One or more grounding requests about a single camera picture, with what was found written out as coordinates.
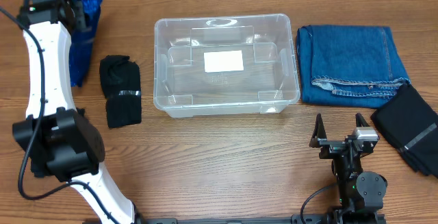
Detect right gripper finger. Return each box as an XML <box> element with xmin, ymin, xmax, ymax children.
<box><xmin>355</xmin><ymin>113</ymin><xmax>370</xmax><ymax>127</ymax></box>
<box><xmin>309</xmin><ymin>113</ymin><xmax>327</xmax><ymax>148</ymax></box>

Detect blue green sparkly fabric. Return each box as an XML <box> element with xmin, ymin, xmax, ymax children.
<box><xmin>69</xmin><ymin>0</ymin><xmax>103</xmax><ymax>87</ymax></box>

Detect black socks bundle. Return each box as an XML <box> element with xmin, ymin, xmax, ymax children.
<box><xmin>99</xmin><ymin>55</ymin><xmax>142</xmax><ymax>128</ymax></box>

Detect black cloth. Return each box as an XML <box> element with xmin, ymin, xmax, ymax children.
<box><xmin>31</xmin><ymin>108</ymin><xmax>86</xmax><ymax>178</ymax></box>
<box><xmin>371</xmin><ymin>84</ymin><xmax>437</xmax><ymax>177</ymax></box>

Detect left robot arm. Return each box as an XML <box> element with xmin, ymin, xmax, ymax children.
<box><xmin>12</xmin><ymin>0</ymin><xmax>143</xmax><ymax>223</ymax></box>

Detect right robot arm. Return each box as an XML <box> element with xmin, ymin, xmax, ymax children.
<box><xmin>300</xmin><ymin>113</ymin><xmax>387</xmax><ymax>224</ymax></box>

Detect folded blue denim jeans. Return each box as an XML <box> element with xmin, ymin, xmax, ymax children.
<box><xmin>296</xmin><ymin>25</ymin><xmax>411</xmax><ymax>109</ymax></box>

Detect clear plastic storage bin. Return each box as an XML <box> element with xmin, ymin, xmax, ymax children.
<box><xmin>153</xmin><ymin>14</ymin><xmax>300</xmax><ymax>118</ymax></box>

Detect white label in bin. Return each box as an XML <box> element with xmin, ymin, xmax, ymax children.
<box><xmin>204</xmin><ymin>51</ymin><xmax>244</xmax><ymax>73</ymax></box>

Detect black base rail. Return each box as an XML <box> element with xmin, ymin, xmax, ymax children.
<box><xmin>143</xmin><ymin>214</ymin><xmax>387</xmax><ymax>224</ymax></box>

